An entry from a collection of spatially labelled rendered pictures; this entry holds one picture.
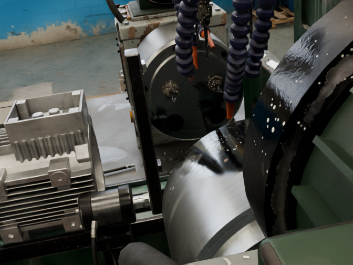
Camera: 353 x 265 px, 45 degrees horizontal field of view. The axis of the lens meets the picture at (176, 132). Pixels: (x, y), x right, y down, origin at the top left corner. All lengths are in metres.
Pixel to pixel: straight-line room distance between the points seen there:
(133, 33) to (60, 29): 5.21
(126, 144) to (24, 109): 0.58
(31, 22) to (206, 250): 6.01
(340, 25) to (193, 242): 0.29
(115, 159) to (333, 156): 1.10
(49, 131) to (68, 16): 5.61
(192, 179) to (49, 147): 0.30
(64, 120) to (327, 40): 0.55
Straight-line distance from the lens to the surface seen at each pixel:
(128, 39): 1.16
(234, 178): 0.45
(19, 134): 0.72
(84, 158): 0.70
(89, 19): 6.30
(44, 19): 6.33
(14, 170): 0.74
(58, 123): 0.70
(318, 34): 0.21
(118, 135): 1.38
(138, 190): 0.88
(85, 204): 0.65
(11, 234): 0.77
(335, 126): 0.18
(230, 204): 0.42
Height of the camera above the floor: 1.40
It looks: 27 degrees down
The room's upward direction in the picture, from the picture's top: 7 degrees counter-clockwise
